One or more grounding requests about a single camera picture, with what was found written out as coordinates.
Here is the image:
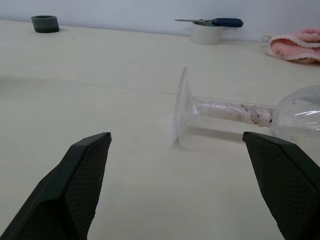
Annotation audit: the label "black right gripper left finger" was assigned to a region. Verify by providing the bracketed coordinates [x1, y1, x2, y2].
[0, 131, 113, 240]

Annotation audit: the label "green roll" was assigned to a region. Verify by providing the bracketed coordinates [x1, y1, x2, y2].
[194, 20, 216, 27]

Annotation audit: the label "dark grey tape roll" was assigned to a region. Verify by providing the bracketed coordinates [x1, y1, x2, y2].
[30, 15, 60, 34]

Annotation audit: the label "pink fluffy towel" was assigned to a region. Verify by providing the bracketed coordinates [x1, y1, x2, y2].
[266, 27, 320, 64]

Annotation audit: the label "blue handled scissors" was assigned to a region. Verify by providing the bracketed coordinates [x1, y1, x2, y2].
[174, 17, 245, 28]

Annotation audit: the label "clear wine glass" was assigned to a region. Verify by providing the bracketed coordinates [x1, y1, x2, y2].
[171, 66, 320, 151]

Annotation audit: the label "white tape roll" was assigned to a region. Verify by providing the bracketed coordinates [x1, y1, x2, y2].
[191, 21, 222, 46]

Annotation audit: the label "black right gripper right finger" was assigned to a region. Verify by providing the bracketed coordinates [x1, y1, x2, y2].
[241, 131, 320, 240]

